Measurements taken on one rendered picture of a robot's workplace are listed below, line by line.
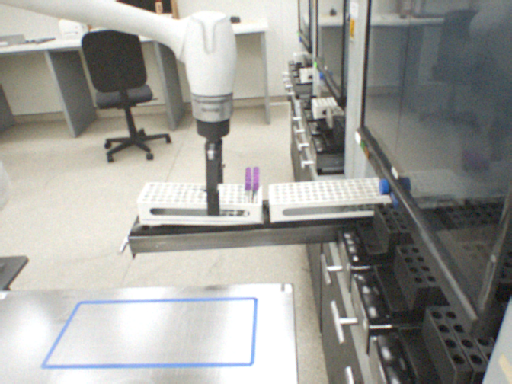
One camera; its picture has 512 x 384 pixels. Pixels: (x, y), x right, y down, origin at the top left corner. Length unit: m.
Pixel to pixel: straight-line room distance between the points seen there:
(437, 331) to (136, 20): 0.82
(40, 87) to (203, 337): 4.56
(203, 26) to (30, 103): 4.49
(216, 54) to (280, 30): 3.59
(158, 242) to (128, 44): 2.43
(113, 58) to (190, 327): 2.76
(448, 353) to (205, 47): 0.65
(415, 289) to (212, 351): 0.35
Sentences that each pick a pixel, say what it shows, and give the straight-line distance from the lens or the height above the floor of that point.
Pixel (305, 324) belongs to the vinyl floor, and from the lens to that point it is 1.81.
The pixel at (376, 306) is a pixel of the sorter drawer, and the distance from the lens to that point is 0.76.
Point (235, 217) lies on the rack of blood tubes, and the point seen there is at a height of 0.83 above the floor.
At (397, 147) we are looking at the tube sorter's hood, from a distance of 0.74.
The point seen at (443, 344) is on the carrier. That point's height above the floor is 0.88.
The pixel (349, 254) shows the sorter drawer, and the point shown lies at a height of 0.81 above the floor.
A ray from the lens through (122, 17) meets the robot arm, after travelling 0.94.
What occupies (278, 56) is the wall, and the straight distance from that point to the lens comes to 4.42.
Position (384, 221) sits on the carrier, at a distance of 0.85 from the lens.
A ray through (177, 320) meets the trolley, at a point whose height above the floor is 0.82.
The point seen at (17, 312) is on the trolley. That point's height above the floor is 0.82.
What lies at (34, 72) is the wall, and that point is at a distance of 5.07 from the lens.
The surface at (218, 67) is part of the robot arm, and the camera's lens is 0.82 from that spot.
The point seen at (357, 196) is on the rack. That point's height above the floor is 0.86.
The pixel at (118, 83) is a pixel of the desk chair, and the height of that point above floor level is 0.66.
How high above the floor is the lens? 1.35
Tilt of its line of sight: 30 degrees down
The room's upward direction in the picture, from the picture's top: 5 degrees counter-clockwise
